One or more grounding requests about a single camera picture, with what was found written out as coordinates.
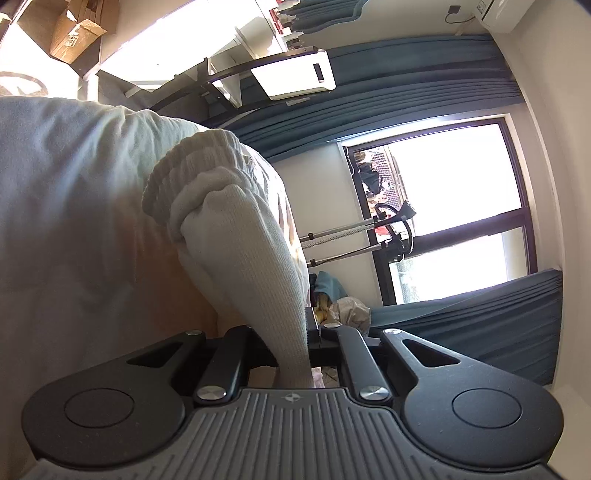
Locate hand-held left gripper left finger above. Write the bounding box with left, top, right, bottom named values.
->
left=126, top=324, right=254, bottom=408

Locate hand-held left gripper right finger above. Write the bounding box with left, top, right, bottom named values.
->
left=304, top=306, right=463, bottom=403

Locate cream white sweatshirt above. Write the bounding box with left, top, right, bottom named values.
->
left=0, top=96, right=311, bottom=389

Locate beige crumpled blanket pile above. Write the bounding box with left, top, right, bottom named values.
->
left=314, top=295, right=373, bottom=339

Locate teal cloth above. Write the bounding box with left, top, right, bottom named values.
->
left=316, top=271, right=348, bottom=302

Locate garment steamer stand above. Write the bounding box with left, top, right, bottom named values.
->
left=297, top=200, right=419, bottom=269

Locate dark framed window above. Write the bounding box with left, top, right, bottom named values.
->
left=338, top=117, right=542, bottom=306

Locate white backed chair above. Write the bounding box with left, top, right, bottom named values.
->
left=98, top=47, right=338, bottom=121

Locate white dressing table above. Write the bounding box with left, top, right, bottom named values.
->
left=99, top=0, right=297, bottom=89

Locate group of cosmetic bottles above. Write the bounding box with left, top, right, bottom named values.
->
left=271, top=0, right=315, bottom=51

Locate brown cardboard box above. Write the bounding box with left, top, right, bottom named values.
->
left=48, top=0, right=108, bottom=64

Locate white air conditioner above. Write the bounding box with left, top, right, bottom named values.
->
left=475, top=0, right=540, bottom=34

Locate black wall box with cable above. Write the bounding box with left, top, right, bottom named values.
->
left=444, top=4, right=476, bottom=25

